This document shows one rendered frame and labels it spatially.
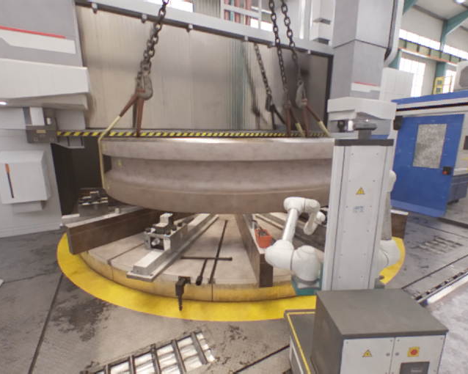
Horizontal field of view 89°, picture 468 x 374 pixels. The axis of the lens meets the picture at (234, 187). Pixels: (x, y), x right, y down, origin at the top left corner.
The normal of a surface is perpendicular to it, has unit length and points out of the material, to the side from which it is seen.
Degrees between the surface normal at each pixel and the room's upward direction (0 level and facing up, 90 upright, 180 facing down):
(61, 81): 90
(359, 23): 90
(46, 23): 90
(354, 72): 90
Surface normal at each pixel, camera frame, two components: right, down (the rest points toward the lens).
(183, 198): -0.22, 0.20
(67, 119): 0.46, 0.18
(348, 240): 0.05, 0.21
